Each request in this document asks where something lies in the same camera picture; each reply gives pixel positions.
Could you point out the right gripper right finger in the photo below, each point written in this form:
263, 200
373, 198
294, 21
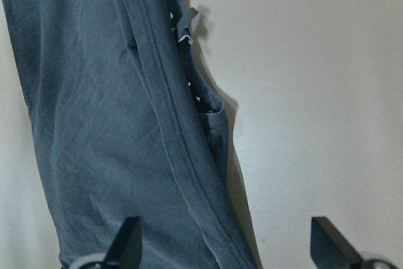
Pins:
329, 249

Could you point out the right gripper silver left finger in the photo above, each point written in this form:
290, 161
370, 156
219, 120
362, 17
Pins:
124, 252

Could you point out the black printed t-shirt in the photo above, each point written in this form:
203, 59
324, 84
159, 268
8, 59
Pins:
124, 124

